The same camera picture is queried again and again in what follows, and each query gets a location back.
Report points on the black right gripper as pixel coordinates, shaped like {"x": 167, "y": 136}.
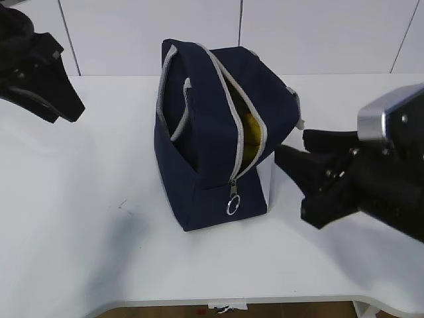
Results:
{"x": 340, "y": 175}

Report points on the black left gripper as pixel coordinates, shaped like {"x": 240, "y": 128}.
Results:
{"x": 32, "y": 71}

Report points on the round yellow pear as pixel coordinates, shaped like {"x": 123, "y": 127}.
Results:
{"x": 252, "y": 138}

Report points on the navy blue lunch bag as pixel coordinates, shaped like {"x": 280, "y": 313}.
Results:
{"x": 198, "y": 134}

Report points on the white label under table edge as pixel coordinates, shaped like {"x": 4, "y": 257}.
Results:
{"x": 225, "y": 306}

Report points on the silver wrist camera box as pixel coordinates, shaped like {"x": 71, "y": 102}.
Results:
{"x": 373, "y": 119}

